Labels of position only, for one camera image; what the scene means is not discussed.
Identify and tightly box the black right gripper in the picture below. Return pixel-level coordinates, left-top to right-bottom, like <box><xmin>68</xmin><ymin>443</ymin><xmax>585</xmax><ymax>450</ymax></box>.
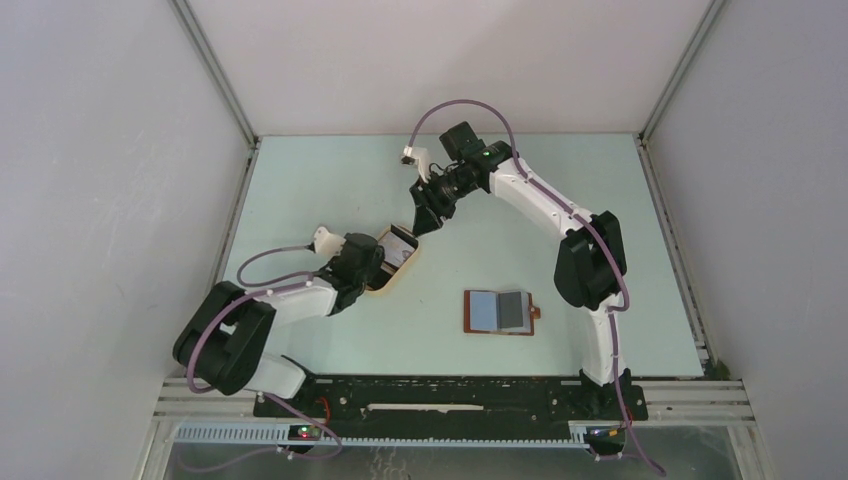
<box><xmin>411</xmin><ymin>163</ymin><xmax>480</xmax><ymax>238</ymax></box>

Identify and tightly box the oval wooden tray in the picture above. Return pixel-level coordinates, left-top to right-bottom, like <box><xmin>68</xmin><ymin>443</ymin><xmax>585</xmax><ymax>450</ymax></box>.
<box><xmin>365</xmin><ymin>224</ymin><xmax>420</xmax><ymax>296</ymax></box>

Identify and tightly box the brown leather card holder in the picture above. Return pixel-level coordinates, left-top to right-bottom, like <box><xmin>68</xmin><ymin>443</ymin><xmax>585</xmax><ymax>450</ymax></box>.
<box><xmin>463</xmin><ymin>290</ymin><xmax>541</xmax><ymax>336</ymax></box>

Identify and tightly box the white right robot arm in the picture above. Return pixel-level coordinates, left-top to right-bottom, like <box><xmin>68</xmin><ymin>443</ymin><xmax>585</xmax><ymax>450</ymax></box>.
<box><xmin>401</xmin><ymin>122</ymin><xmax>629</xmax><ymax>418</ymax></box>

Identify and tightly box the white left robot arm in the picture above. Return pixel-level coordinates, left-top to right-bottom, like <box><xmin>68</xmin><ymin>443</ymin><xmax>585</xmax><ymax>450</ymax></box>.
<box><xmin>172</xmin><ymin>233</ymin><xmax>385</xmax><ymax>417</ymax></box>

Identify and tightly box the grey card in tray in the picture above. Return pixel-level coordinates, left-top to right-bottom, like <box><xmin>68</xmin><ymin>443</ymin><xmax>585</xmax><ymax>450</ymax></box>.
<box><xmin>378</xmin><ymin>224</ymin><xmax>419</xmax><ymax>270</ymax></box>

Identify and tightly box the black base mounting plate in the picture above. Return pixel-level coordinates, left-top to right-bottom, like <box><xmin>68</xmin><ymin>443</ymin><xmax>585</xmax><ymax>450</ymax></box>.
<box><xmin>289</xmin><ymin>375</ymin><xmax>649</xmax><ymax>440</ymax></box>

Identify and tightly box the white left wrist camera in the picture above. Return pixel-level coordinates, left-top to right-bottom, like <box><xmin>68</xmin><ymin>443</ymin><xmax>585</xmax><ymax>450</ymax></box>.
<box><xmin>311</xmin><ymin>226</ymin><xmax>346</xmax><ymax>257</ymax></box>

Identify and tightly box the light blue cable duct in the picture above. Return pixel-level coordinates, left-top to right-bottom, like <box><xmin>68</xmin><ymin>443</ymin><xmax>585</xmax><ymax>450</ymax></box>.
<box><xmin>173</xmin><ymin>422</ymin><xmax>588</xmax><ymax>449</ymax></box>

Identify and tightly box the left aluminium corner post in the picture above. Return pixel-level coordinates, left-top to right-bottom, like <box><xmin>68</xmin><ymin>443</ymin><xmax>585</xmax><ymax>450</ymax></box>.
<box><xmin>169</xmin><ymin>0</ymin><xmax>259</xmax><ymax>149</ymax></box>

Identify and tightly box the aluminium corner frame post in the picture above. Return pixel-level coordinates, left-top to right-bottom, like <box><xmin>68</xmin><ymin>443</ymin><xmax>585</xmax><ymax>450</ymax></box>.
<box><xmin>638</xmin><ymin>0</ymin><xmax>731</xmax><ymax>144</ymax></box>

